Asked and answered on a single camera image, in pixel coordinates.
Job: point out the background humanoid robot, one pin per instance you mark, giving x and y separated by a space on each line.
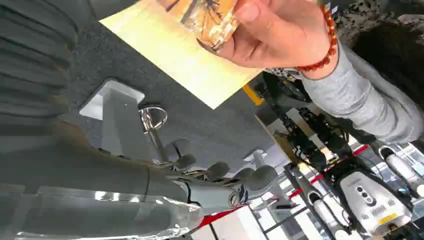
371 198

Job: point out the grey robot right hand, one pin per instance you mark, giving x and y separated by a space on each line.
82 172

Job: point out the ribbed grey right arm sleeve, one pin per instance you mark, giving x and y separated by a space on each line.
33 66

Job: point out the yellow strip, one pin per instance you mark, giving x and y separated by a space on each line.
252 95

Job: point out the pale yellow wooden box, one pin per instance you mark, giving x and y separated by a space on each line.
179 56

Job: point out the person's hand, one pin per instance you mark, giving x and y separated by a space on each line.
281 36

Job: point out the person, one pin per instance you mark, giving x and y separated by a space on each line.
391 43

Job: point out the grey desk leg white plate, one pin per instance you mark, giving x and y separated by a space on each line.
119 122

